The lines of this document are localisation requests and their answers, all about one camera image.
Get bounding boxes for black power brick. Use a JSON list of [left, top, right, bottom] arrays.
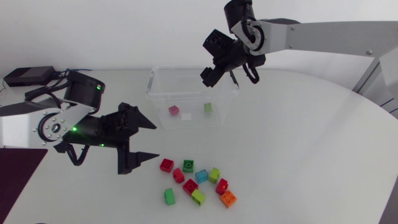
[[3, 65, 57, 88]]

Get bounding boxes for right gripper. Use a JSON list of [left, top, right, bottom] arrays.
[[200, 41, 250, 90]]

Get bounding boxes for blue toy brick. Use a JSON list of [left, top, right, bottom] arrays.
[[195, 169, 209, 184]]

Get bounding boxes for blue cable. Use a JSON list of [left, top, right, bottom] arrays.
[[57, 68, 93, 74]]

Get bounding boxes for green toy brick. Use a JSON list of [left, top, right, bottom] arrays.
[[163, 187, 177, 207], [182, 159, 195, 174]]

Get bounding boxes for black cable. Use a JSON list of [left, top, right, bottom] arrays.
[[52, 70, 72, 85]]

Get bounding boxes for orange toy brick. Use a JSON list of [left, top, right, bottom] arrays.
[[219, 190, 238, 209]]

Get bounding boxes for red toy brick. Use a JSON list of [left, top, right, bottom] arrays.
[[159, 158, 175, 174], [182, 178, 200, 197], [215, 178, 229, 196], [172, 167, 186, 184]]

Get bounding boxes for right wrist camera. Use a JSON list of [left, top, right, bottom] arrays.
[[202, 29, 235, 60]]

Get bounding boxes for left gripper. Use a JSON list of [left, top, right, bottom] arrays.
[[98, 102, 160, 175]]

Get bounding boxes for clear plastic container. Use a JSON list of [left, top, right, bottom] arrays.
[[146, 65, 241, 130]]

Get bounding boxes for dark mat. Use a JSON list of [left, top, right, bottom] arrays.
[[0, 147, 49, 216]]

